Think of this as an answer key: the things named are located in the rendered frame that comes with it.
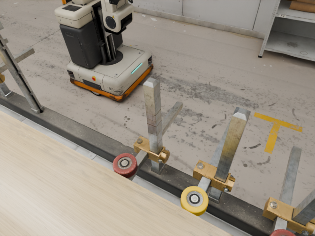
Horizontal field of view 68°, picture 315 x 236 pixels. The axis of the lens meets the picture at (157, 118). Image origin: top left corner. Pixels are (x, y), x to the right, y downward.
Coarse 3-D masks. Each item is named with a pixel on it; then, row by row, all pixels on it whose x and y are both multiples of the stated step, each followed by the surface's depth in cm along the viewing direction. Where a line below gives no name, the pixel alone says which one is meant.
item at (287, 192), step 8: (296, 152) 87; (288, 160) 88; (296, 160) 85; (288, 168) 83; (296, 168) 83; (288, 176) 81; (296, 176) 81; (288, 184) 79; (288, 192) 77; (280, 200) 76; (288, 200) 75; (280, 224) 70
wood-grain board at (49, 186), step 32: (0, 128) 90; (32, 128) 89; (0, 160) 80; (32, 160) 79; (64, 160) 79; (0, 192) 72; (32, 192) 71; (64, 192) 71; (96, 192) 71; (128, 192) 70; (0, 224) 65; (32, 224) 65; (64, 224) 65; (96, 224) 64; (128, 224) 64; (160, 224) 64; (192, 224) 63
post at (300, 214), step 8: (312, 192) 62; (304, 200) 66; (312, 200) 60; (296, 208) 70; (304, 208) 64; (312, 208) 62; (296, 216) 68; (304, 216) 66; (312, 216) 64; (304, 224) 69
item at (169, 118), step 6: (174, 108) 103; (180, 108) 105; (168, 114) 101; (174, 114) 101; (168, 120) 98; (162, 126) 96; (168, 126) 99; (162, 132) 94; (138, 156) 87; (144, 156) 87; (138, 162) 85; (138, 168) 85
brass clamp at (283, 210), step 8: (272, 200) 74; (264, 208) 76; (272, 208) 72; (280, 208) 72; (288, 208) 72; (264, 216) 75; (272, 216) 73; (280, 216) 71; (288, 216) 71; (288, 224) 72; (296, 224) 69; (312, 224) 69; (304, 232) 69; (312, 232) 69
